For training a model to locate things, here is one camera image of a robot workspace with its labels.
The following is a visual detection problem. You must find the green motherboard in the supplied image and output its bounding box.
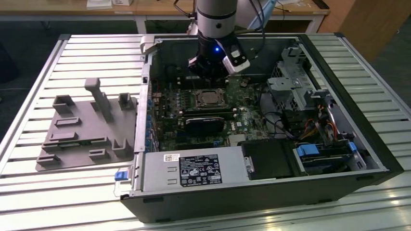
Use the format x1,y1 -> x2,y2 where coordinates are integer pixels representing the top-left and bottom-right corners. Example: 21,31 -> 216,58
149,74 -> 268,154

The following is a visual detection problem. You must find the wooden desk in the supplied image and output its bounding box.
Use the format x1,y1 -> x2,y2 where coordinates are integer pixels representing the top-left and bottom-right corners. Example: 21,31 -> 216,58
0,0 -> 331,34

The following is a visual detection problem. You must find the black looped wire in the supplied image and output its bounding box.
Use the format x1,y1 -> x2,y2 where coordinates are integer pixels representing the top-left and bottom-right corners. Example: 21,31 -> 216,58
260,111 -> 296,141

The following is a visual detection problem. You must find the grey plastic parts rack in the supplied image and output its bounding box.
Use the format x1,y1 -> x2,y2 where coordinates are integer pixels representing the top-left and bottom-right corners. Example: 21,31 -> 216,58
35,77 -> 139,172

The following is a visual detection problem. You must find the grey power supply unit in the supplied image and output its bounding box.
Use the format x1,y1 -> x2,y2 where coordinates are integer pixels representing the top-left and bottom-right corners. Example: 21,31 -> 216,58
140,146 -> 255,193

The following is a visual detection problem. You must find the large white box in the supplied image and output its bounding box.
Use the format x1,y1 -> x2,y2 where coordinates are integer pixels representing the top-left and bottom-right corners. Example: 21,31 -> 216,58
85,0 -> 113,11

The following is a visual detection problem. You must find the black graphics card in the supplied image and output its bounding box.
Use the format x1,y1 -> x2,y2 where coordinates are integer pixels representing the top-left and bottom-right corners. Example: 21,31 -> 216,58
183,116 -> 225,136

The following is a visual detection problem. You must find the black RAM slot bank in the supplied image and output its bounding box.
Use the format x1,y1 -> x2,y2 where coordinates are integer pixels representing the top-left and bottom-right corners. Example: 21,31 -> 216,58
176,72 -> 229,89

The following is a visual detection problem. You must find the wooden cabinet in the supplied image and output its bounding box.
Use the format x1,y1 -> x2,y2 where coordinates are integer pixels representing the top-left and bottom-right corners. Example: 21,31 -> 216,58
316,0 -> 411,63

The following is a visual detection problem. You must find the orange yellow wire bundle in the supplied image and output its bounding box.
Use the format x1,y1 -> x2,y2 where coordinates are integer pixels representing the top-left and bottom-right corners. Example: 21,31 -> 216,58
300,117 -> 340,141

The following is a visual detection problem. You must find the silver square CPU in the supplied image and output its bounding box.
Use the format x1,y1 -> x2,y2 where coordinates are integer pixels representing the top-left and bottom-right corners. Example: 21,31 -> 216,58
200,92 -> 221,103

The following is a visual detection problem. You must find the black plastic shroud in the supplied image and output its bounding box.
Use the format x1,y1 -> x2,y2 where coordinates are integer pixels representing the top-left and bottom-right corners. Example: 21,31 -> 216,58
240,139 -> 305,181

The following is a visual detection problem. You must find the green RAM stick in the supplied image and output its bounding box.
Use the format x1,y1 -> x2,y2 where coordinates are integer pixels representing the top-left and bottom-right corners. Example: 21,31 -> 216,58
59,141 -> 93,147

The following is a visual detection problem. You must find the metal drive cage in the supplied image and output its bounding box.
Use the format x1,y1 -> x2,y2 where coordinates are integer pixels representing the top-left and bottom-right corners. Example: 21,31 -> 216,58
265,47 -> 333,113

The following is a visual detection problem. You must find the black open PC case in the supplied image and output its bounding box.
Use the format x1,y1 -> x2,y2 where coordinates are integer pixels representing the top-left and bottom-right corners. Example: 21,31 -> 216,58
119,32 -> 406,224

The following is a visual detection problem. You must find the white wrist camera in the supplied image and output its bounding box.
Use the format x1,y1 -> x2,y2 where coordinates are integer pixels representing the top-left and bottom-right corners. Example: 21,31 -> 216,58
221,47 -> 251,74

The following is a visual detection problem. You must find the CPU socket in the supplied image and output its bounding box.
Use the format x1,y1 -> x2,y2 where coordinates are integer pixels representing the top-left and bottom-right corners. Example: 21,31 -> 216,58
193,88 -> 227,109

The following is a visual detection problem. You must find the small silver heat sink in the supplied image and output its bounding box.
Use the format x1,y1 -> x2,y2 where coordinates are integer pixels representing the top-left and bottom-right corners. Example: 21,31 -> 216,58
228,134 -> 247,145

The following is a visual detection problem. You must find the blue disk carrier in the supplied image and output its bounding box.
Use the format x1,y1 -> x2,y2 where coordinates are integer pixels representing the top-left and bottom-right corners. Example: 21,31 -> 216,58
295,143 -> 321,157

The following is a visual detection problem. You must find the metal disk bay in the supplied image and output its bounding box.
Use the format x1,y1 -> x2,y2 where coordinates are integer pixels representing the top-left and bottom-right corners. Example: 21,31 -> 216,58
291,141 -> 369,176

